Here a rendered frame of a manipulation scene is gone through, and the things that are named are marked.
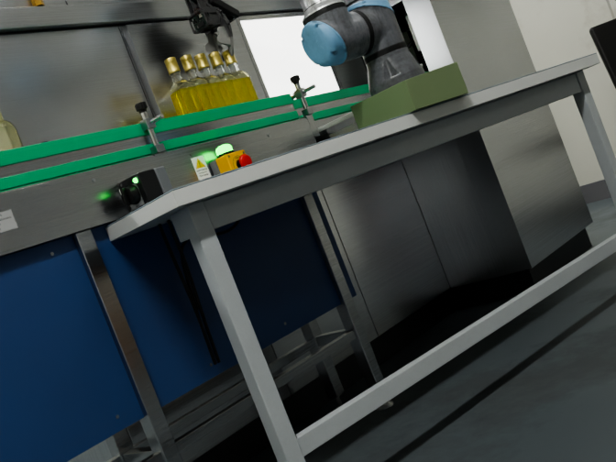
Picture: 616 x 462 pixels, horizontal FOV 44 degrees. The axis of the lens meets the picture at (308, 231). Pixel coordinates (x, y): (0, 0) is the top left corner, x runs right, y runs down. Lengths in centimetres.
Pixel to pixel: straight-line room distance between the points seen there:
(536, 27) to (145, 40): 324
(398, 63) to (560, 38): 316
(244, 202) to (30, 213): 44
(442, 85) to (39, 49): 107
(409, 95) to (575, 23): 320
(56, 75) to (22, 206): 63
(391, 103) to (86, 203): 77
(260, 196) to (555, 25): 368
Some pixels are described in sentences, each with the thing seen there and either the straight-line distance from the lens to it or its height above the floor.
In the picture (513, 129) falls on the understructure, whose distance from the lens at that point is 324.
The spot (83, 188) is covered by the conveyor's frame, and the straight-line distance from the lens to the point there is 175.
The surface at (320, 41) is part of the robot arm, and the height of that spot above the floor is 99.
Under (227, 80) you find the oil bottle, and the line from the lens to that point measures 233.
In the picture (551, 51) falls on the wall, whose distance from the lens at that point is 512.
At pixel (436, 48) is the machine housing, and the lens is 303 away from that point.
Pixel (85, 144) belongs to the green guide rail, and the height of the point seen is 94.
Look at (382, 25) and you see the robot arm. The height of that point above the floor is 98.
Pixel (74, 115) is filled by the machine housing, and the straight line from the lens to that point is 219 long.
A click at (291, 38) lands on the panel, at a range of 287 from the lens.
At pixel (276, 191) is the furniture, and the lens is 163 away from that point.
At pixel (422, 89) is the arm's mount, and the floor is 79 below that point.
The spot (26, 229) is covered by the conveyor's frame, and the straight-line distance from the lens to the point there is 165.
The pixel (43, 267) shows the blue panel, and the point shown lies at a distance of 167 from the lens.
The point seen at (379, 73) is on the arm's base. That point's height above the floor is 88.
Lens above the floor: 62
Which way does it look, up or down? 2 degrees down
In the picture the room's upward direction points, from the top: 21 degrees counter-clockwise
